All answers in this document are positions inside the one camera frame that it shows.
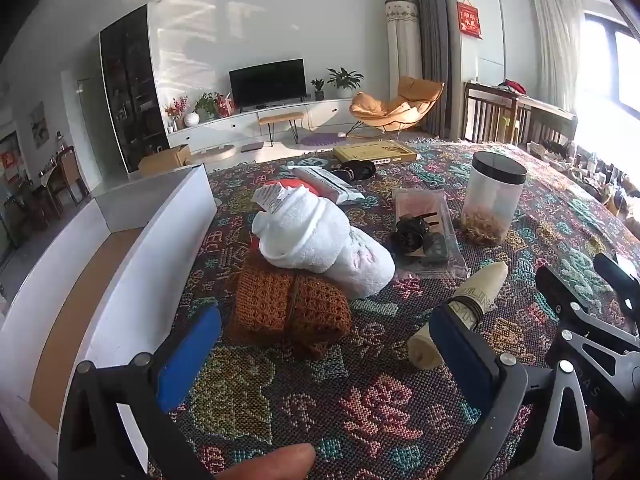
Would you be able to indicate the person's left hand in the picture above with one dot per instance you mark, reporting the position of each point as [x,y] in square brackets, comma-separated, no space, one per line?
[260,462]

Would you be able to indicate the white curtain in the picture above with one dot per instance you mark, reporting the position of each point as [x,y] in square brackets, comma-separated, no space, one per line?
[557,45]

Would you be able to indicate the brown knitted cloth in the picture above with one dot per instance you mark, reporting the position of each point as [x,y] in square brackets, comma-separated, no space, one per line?
[280,305]

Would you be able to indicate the round floor cushion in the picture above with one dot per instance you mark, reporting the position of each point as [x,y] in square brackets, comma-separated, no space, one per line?
[215,152]

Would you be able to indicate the black sock roll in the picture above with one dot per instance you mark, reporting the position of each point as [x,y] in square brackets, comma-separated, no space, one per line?
[357,170]

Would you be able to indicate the wooden dining chair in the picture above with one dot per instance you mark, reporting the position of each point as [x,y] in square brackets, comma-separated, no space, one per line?
[67,175]

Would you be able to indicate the clear plastic packet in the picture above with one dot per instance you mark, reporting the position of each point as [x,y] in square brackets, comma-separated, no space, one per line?
[415,202]

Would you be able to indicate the covered standing air conditioner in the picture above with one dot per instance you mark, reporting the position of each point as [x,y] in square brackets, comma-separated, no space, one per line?
[404,40]

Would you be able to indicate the row of windowsill items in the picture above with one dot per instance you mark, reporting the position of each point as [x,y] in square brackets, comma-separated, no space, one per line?
[590,165]

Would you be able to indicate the round white vase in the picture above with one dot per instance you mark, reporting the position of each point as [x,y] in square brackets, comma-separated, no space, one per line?
[191,119]

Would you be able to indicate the orange lounge chair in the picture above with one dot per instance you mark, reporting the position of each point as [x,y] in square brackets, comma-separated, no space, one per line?
[395,105]

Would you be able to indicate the purple floor mat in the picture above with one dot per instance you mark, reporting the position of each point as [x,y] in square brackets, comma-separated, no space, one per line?
[320,139]

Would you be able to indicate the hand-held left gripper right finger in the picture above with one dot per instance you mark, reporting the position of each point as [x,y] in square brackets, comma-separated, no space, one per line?
[457,355]

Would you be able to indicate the red ornament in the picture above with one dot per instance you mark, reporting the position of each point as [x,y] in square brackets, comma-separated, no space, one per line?
[225,105]

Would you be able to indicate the white television cabinet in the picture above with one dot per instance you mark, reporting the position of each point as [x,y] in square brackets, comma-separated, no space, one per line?
[250,120]

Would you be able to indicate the red flower bouquet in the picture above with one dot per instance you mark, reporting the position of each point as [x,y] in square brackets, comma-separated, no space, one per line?
[176,107]

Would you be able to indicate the brown cardboard box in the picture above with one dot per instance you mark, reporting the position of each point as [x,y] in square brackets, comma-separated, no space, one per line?
[165,157]

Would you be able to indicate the white cardboard storage box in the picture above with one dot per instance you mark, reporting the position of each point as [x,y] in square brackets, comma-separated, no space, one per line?
[165,240]

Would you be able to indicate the red wall hanging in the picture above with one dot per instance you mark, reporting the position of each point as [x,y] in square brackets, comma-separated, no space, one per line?
[470,17]

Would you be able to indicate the bushy potted plant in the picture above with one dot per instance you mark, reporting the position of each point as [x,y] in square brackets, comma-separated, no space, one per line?
[207,105]

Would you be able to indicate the cream paper tube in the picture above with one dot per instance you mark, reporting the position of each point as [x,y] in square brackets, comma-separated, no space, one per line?
[487,277]

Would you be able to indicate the white towel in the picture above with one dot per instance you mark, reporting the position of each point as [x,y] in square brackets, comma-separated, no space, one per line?
[320,240]

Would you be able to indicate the wall picture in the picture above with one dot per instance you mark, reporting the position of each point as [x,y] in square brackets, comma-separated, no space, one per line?
[38,124]

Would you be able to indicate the wooden bench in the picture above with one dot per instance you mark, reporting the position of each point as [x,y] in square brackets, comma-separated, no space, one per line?
[280,117]

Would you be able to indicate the small potted plant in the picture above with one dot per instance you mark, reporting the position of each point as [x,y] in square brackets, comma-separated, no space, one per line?
[318,87]

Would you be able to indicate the flat screen television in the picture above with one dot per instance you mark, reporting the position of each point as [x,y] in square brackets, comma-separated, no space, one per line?
[267,82]

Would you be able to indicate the grey foil packet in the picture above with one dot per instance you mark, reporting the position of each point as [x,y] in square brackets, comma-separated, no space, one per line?
[330,185]

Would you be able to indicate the large green potted plant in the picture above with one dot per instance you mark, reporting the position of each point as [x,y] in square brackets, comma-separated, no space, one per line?
[345,80]

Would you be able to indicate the dark glass display cabinet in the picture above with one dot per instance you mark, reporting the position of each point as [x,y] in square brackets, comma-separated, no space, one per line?
[132,95]

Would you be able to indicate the flat yellow box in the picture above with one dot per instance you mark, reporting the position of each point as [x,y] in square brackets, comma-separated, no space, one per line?
[375,152]

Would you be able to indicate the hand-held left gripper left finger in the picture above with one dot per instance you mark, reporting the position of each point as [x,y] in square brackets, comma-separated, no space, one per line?
[190,355]

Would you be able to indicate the clear jar with black lid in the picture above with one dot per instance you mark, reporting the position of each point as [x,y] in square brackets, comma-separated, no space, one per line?
[492,200]

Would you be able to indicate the wooden railing furniture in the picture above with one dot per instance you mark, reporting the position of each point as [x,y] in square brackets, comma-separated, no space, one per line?
[495,110]

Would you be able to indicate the patterned woven blanket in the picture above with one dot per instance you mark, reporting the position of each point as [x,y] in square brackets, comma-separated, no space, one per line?
[350,400]

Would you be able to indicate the red fish plush toy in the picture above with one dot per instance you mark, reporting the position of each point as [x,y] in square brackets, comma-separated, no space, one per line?
[292,182]

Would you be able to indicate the grey curtain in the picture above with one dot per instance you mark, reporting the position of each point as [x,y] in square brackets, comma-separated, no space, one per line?
[430,50]

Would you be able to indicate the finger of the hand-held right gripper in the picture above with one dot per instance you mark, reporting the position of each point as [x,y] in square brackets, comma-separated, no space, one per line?
[617,275]
[562,292]

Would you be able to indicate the window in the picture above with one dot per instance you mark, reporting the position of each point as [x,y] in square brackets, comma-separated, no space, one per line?
[612,60]

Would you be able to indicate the red cloth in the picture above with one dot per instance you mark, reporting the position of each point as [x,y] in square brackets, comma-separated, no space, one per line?
[515,86]

